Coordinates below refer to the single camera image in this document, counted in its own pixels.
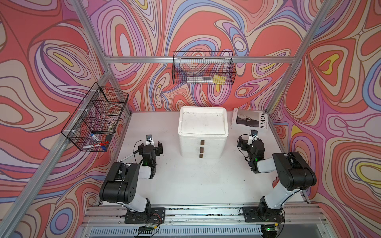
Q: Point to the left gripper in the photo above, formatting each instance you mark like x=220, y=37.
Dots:
x=158, y=149

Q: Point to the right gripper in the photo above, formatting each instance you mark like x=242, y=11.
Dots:
x=244, y=143

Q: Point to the white drawer cabinet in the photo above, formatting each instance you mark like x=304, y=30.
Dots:
x=202, y=123

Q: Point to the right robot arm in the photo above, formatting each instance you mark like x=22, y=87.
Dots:
x=294, y=175

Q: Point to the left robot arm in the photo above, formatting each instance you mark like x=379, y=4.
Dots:
x=121, y=183

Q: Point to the black marker pen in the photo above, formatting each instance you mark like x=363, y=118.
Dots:
x=131, y=155

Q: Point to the LOVER book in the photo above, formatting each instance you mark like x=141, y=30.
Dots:
x=249, y=119

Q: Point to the red metal cup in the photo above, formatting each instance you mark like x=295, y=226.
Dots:
x=275, y=182

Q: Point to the blue red marker in basket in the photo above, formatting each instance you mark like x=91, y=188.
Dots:
x=98, y=143

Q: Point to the yellow item in basket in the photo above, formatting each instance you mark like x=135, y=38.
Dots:
x=218, y=79

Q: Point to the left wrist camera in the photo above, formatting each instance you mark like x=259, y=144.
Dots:
x=149, y=139

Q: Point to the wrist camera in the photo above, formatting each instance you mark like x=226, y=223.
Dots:
x=254, y=135
x=149, y=139

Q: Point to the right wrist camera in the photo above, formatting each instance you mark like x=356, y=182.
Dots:
x=254, y=135

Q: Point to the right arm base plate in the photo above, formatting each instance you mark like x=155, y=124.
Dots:
x=253, y=214

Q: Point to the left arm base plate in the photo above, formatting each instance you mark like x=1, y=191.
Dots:
x=154, y=216

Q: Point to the black wire basket left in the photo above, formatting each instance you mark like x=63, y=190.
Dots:
x=99, y=113

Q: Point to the black wire basket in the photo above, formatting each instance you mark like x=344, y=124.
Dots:
x=199, y=67
x=99, y=113

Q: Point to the black wire basket back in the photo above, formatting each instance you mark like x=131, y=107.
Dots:
x=199, y=67

